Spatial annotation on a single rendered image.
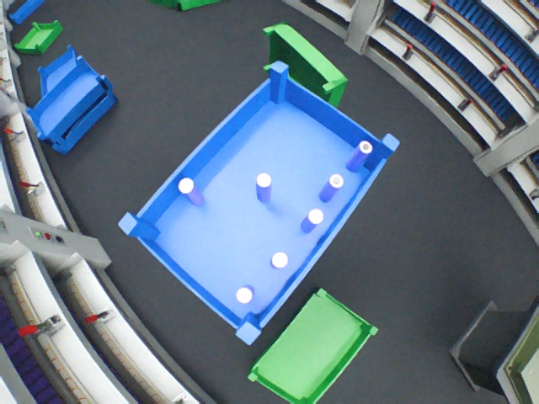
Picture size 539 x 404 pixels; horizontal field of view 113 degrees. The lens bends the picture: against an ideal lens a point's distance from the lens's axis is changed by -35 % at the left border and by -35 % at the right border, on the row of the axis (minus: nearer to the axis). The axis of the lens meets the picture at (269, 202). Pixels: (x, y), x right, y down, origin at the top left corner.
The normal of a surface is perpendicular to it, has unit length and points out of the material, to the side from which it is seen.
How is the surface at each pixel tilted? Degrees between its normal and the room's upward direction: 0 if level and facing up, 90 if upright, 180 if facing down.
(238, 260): 0
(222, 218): 0
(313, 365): 0
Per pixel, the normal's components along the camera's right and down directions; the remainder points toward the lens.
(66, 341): 0.27, -0.47
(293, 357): 0.02, -0.25
